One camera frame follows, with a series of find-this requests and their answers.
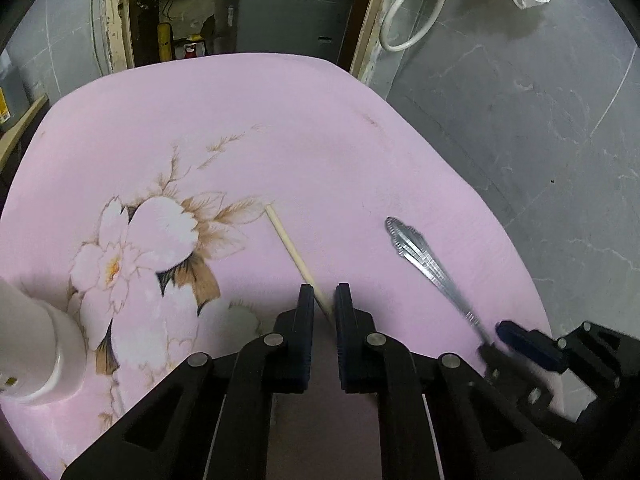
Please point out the wooden door frame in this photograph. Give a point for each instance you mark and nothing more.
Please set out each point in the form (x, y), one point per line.
(117, 20)

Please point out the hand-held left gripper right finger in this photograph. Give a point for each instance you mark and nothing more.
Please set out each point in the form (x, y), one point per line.
(345, 340)

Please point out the pink floral tablecloth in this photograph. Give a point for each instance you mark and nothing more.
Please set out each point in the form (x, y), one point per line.
(300, 150)

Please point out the large dark oil jug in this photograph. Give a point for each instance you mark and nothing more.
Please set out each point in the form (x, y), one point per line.
(7, 105)

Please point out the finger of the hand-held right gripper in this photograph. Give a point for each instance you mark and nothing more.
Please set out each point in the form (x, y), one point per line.
(530, 345)
(510, 380)

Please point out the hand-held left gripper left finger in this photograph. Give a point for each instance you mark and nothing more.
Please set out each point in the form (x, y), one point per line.
(302, 335)

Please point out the wooden chopstick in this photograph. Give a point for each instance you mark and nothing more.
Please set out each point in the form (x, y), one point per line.
(292, 255)

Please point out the white plastic utensil holder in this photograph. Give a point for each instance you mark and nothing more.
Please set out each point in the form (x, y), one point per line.
(40, 345)

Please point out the grey cabinet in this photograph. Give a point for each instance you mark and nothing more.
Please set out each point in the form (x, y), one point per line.
(285, 20)

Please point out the metal spoon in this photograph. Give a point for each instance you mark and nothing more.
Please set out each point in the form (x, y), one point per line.
(425, 260)

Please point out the yellow roll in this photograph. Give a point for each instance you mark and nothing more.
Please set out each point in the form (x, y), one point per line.
(165, 42)

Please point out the beige kitchen counter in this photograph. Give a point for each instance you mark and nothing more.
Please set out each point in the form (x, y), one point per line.
(22, 130)

